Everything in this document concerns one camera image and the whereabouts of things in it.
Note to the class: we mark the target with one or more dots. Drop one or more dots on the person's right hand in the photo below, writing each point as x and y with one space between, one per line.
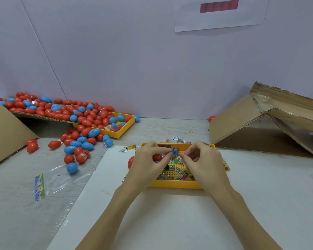
206 169

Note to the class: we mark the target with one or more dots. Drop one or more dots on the person's left hand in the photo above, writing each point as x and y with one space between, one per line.
146 171

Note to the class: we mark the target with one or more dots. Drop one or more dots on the single red plastic egg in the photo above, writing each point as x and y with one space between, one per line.
156 157

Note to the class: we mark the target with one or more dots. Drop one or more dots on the yellow label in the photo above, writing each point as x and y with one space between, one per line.
225 164

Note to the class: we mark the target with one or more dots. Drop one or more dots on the pile of plastic eggs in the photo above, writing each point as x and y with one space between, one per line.
68 114

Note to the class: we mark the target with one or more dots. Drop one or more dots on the person's left forearm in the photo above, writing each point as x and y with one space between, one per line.
107 221

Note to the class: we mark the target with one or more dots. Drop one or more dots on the person's right forearm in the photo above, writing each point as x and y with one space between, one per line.
245 221

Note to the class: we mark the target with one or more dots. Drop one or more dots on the yellow plastic tray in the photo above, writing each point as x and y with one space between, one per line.
169 184

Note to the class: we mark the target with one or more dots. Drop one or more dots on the yellow tray under eggs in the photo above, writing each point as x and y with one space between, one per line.
122 130

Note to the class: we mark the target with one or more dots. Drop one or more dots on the torn flattened cardboard box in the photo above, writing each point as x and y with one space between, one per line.
234 119

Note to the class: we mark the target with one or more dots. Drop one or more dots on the clear bag with coloured label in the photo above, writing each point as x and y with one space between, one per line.
62 182

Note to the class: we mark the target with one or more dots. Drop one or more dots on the brown cardboard sheet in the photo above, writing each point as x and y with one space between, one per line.
36 117

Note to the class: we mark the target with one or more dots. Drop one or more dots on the tall brown cardboard box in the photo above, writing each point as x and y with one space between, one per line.
5 135

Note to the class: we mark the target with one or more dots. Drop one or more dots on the white paper sign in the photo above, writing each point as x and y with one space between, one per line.
224 15

